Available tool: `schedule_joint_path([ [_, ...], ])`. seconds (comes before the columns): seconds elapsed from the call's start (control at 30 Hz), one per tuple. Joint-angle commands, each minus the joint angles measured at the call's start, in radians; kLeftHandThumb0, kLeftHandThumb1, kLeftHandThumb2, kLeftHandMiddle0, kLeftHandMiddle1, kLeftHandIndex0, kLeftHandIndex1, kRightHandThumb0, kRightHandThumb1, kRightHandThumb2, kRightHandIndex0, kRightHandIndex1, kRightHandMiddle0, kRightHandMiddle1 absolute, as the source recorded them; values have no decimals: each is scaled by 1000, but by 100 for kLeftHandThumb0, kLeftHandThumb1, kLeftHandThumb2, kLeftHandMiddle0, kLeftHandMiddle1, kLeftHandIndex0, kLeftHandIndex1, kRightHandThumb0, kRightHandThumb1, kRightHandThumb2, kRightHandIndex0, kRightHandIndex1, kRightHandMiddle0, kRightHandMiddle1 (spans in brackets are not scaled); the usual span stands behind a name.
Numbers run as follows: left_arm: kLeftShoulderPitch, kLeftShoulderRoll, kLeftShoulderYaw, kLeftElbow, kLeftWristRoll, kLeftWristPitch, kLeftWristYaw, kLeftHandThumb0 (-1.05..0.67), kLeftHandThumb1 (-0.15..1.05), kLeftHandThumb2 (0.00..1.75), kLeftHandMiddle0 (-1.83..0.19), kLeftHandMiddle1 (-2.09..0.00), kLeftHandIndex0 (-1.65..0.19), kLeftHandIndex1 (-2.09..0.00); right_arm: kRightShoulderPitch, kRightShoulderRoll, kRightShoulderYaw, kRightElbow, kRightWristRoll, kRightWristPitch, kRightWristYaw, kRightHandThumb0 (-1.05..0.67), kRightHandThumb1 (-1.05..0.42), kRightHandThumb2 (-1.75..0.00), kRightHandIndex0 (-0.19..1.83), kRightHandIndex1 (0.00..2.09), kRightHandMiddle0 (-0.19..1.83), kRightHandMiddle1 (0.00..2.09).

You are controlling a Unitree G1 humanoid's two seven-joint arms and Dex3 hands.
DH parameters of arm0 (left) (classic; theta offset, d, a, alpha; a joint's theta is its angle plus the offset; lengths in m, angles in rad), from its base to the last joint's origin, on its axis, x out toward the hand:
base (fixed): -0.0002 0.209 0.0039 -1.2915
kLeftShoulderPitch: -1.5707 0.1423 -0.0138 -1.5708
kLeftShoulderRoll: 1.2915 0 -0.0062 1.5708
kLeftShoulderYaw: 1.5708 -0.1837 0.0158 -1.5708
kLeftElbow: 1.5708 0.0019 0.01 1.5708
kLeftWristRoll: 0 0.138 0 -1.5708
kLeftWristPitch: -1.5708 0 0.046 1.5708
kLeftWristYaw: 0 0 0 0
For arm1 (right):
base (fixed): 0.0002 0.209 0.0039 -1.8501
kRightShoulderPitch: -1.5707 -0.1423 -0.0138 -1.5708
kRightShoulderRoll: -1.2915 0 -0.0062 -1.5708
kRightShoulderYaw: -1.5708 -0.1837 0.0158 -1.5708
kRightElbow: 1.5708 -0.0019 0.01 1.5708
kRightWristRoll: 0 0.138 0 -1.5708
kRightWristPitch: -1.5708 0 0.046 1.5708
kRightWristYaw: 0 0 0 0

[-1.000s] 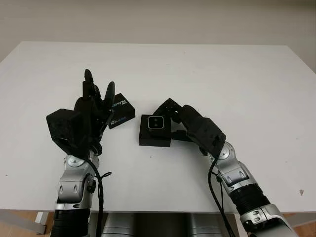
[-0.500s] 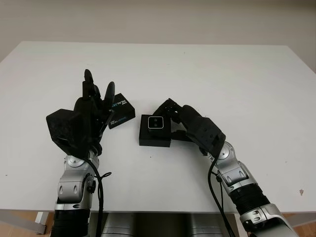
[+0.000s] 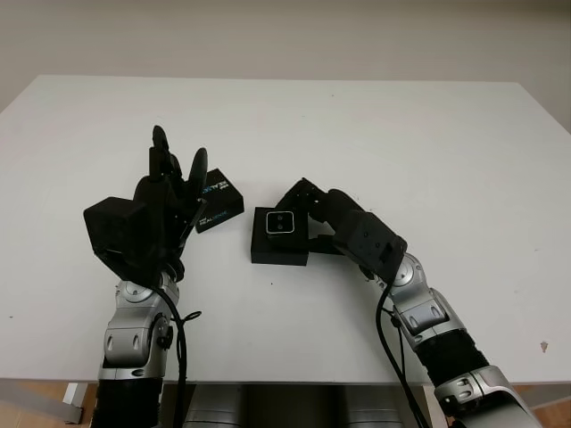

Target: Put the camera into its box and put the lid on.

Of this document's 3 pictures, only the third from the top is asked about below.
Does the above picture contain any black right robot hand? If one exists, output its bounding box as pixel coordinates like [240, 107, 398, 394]
[275, 177, 359, 258]

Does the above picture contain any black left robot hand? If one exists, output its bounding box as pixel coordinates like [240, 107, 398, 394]
[132, 125, 210, 283]

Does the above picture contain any small silver camera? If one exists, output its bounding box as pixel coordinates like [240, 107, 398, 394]
[264, 210, 298, 237]

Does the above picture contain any black RealSense box lid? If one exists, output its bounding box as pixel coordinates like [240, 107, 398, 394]
[194, 168, 248, 235]

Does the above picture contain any white table leg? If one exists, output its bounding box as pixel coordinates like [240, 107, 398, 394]
[62, 383, 88, 423]

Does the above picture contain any grey robot torso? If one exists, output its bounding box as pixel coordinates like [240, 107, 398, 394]
[186, 385, 399, 428]

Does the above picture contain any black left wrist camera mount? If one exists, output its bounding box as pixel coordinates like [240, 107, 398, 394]
[82, 195, 149, 287]

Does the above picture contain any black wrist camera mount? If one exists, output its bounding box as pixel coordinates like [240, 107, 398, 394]
[82, 195, 149, 287]
[331, 209, 409, 284]

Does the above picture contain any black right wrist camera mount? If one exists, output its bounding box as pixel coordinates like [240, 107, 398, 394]
[331, 209, 409, 284]

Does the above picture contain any black camera box base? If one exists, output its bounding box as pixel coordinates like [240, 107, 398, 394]
[249, 206, 311, 268]

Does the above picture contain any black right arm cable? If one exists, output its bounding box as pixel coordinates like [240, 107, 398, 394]
[376, 284, 430, 428]

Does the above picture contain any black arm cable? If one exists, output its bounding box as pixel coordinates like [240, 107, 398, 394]
[154, 288, 202, 428]
[376, 284, 430, 428]

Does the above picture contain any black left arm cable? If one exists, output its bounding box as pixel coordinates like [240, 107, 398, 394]
[154, 288, 202, 428]

